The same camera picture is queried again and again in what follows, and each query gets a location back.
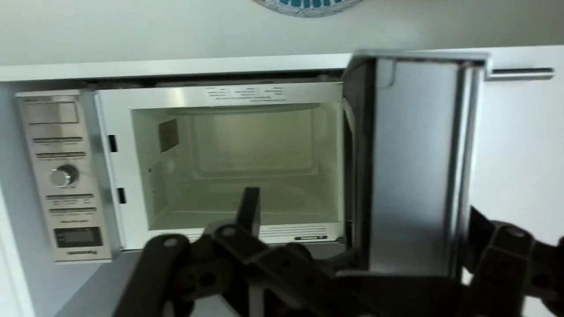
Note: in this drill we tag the microwave control knob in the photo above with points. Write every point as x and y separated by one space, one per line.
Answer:
65 177

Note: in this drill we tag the steel microwave door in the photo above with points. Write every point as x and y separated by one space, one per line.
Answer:
412 177

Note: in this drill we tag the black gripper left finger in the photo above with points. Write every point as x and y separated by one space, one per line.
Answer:
177 276

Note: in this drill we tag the white upper cabinet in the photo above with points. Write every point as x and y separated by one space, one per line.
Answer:
518 147

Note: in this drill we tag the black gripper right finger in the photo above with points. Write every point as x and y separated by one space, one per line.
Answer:
512 270

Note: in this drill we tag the blue patterned decorative plate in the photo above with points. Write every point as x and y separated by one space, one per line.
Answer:
310 6

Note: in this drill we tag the steel built-in microwave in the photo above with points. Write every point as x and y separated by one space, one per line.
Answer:
236 159

